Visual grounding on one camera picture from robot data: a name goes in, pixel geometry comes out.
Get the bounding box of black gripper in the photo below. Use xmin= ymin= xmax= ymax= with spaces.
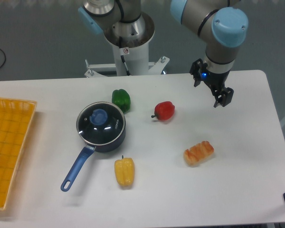
xmin=190 ymin=58 xmax=234 ymax=108

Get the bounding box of glass pot lid blue knob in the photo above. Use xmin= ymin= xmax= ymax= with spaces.
xmin=76 ymin=102 xmax=126 ymax=146

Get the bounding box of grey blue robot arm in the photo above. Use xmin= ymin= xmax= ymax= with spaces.
xmin=78 ymin=0 xmax=248 ymax=106

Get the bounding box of red bell pepper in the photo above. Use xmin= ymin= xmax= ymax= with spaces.
xmin=151 ymin=101 xmax=175 ymax=121

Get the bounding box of salmon sushi piece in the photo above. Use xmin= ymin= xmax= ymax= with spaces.
xmin=183 ymin=141 xmax=214 ymax=166

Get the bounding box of green bell pepper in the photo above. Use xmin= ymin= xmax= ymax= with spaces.
xmin=111 ymin=89 xmax=131 ymax=113

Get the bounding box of dark blue saucepan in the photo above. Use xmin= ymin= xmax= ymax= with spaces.
xmin=60 ymin=101 xmax=127 ymax=192

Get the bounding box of yellow bell pepper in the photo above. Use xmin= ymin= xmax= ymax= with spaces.
xmin=114 ymin=155 xmax=135 ymax=188

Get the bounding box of yellow woven basket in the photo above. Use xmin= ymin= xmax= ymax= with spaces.
xmin=0 ymin=97 xmax=37 ymax=210

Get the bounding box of black pedestal cable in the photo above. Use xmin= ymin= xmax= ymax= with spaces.
xmin=118 ymin=35 xmax=132 ymax=76

